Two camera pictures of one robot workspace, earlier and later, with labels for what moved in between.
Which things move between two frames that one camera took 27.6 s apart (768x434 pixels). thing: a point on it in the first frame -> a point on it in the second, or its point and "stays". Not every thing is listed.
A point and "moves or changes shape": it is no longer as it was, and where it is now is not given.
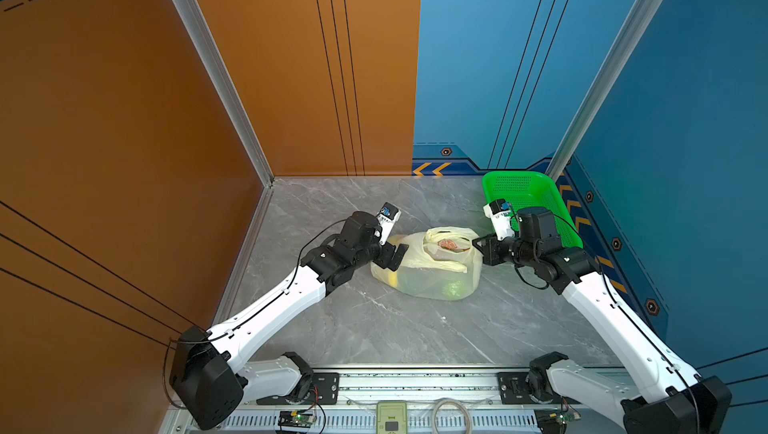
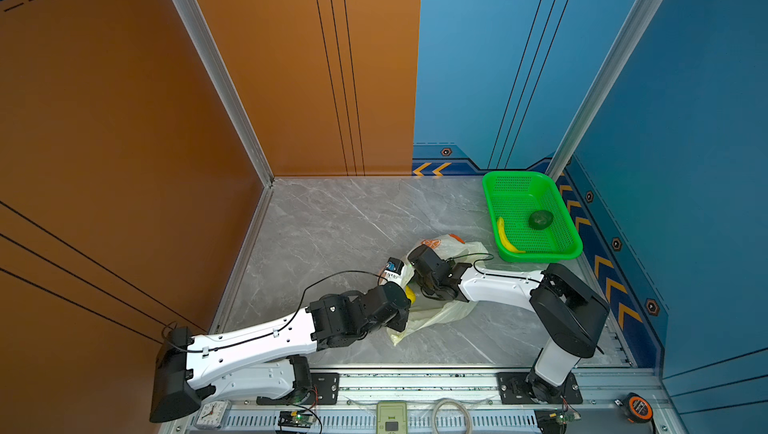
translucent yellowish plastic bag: [441, 263] moves or changes shape
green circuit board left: [293, 418] stays
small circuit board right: [563, 418] stays
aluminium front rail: [398, 400] stays
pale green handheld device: [391, 417] stays
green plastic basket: [522, 189] stays
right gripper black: [484, 249] -> [424, 291]
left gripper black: [397, 256] -> [402, 318]
